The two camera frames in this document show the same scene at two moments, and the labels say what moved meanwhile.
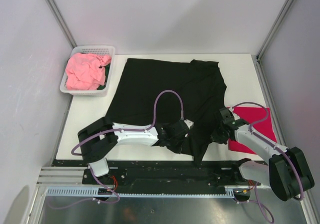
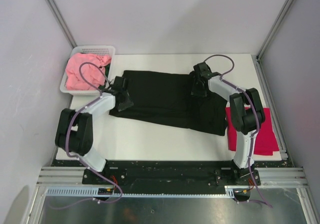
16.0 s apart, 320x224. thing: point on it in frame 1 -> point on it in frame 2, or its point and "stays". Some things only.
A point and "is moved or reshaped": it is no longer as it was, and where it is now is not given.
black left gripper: (178, 148) -> (128, 103)
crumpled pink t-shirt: (84, 71) stays
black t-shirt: (150, 92) is moved or reshaped
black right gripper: (216, 138) -> (195, 92)
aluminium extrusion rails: (62, 176) stays
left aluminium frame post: (57, 13) stays
